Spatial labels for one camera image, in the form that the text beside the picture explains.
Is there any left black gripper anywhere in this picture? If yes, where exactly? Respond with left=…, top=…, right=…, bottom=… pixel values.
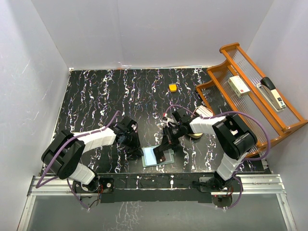
left=122, top=130, right=143, bottom=155

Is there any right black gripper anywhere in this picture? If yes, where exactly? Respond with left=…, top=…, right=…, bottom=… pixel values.
left=159, top=123, right=185, bottom=152

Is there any green card holder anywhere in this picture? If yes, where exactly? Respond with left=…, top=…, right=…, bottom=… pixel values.
left=141, top=146, right=175, bottom=167

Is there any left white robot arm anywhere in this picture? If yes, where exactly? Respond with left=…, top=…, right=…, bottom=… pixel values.
left=41, top=116, right=143, bottom=192

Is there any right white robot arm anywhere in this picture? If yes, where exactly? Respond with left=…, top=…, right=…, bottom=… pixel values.
left=154, top=108, right=257, bottom=191

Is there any wooden tray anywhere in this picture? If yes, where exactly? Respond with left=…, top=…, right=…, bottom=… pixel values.
left=188, top=133, right=203, bottom=139

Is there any yellow small block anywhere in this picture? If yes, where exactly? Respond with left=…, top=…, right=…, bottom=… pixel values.
left=168, top=84, right=177, bottom=92

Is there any wooden tiered shelf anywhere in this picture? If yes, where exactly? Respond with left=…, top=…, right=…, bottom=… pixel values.
left=196, top=43, right=308, bottom=156

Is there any white staple box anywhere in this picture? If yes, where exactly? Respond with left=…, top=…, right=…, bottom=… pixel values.
left=228, top=76, right=250, bottom=97

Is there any black beige stapler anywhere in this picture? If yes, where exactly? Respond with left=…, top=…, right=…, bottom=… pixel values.
left=257, top=77, right=286, bottom=112

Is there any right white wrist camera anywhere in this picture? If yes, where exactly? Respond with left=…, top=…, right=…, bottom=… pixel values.
left=162, top=113, right=175, bottom=128

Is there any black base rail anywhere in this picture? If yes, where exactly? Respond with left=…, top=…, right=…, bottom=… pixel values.
left=79, top=172, right=244, bottom=205

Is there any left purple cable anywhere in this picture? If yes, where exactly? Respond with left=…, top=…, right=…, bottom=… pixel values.
left=35, top=110, right=123, bottom=189

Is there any purple cable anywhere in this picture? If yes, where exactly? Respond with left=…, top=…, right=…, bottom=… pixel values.
left=163, top=105, right=271, bottom=210
left=35, top=110, right=123, bottom=189

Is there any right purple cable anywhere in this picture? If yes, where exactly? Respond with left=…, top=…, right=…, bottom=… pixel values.
left=163, top=105, right=271, bottom=210

